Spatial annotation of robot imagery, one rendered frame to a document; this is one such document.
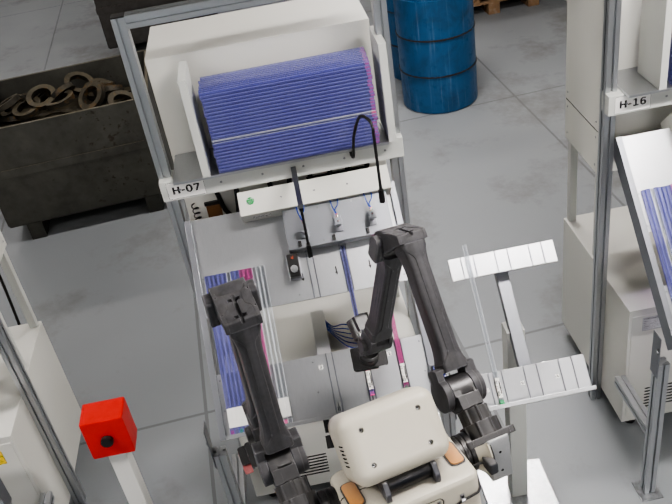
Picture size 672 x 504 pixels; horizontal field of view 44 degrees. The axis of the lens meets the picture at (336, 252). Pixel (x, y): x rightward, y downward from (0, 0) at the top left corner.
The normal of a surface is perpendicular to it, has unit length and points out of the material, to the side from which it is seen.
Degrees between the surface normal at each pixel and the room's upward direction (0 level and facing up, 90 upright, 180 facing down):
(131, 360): 0
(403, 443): 47
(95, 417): 0
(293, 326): 0
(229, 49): 90
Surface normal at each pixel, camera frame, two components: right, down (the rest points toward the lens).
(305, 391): -0.01, -0.21
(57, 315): -0.15, -0.81
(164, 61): 0.13, 0.55
